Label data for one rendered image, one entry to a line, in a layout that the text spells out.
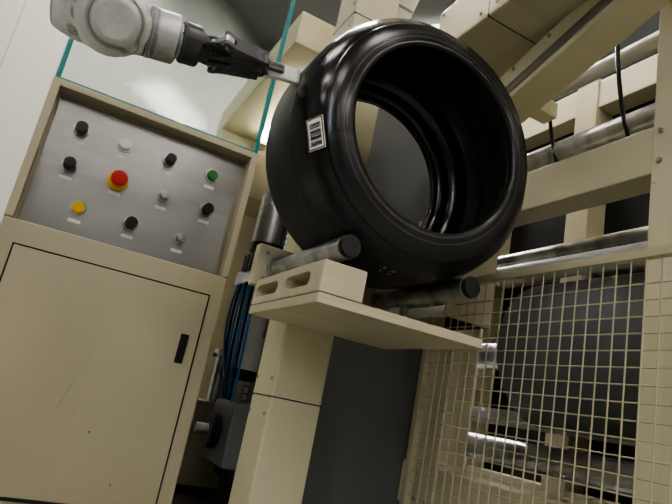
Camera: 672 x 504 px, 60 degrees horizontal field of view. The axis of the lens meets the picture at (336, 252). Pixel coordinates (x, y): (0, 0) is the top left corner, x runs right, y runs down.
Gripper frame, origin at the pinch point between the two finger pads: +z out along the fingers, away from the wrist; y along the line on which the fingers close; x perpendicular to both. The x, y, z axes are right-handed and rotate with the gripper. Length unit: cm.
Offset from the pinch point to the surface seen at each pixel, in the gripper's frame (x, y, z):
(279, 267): 35.4, 18.4, 10.1
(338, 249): 35.7, -9.7, 10.3
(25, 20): -175, 343, -76
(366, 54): -2.3, -11.7, 12.4
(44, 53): -161, 357, -61
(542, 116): -16, 9, 79
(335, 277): 41.0, -10.6, 9.6
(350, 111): 10.2, -12.0, 9.7
